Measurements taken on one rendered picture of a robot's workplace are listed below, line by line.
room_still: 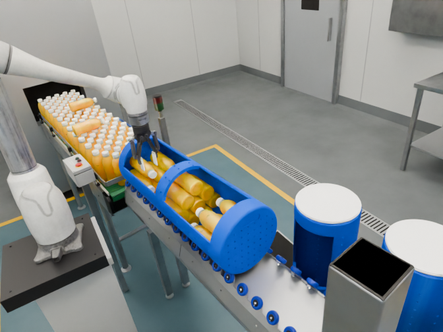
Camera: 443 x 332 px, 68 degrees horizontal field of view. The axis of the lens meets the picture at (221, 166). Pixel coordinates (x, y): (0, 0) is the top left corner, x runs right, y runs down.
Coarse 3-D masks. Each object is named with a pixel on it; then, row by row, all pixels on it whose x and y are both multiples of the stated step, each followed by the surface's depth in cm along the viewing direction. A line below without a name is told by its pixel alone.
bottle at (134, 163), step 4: (132, 156) 174; (132, 160) 172; (136, 160) 170; (144, 160) 170; (132, 164) 172; (136, 164) 168; (144, 164) 165; (148, 164) 166; (136, 168) 168; (140, 168) 165; (148, 168) 163; (152, 168) 165; (140, 172) 165; (144, 172) 163; (148, 172) 162; (144, 176) 165; (148, 176) 163
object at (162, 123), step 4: (160, 120) 227; (164, 120) 229; (160, 124) 230; (164, 124) 230; (160, 128) 233; (164, 128) 231; (164, 132) 233; (164, 136) 234; (168, 136) 236; (164, 140) 236; (168, 140) 237; (168, 144) 238
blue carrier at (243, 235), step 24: (144, 144) 178; (120, 168) 172; (192, 168) 144; (144, 192) 154; (240, 192) 127; (168, 216) 140; (240, 216) 112; (264, 216) 120; (192, 240) 129; (216, 240) 114; (240, 240) 116; (264, 240) 126; (240, 264) 122
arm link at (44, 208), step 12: (24, 192) 122; (36, 192) 122; (48, 192) 124; (60, 192) 129; (24, 204) 121; (36, 204) 121; (48, 204) 123; (60, 204) 127; (24, 216) 122; (36, 216) 122; (48, 216) 123; (60, 216) 126; (72, 216) 134; (36, 228) 124; (48, 228) 124; (60, 228) 127; (72, 228) 133; (36, 240) 128; (48, 240) 127; (60, 240) 129
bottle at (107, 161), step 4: (104, 156) 190; (108, 156) 191; (104, 160) 190; (108, 160) 191; (104, 164) 191; (108, 164) 191; (104, 168) 193; (108, 168) 192; (112, 168) 193; (108, 172) 194; (112, 172) 194; (108, 176) 195; (112, 176) 195; (108, 180) 198
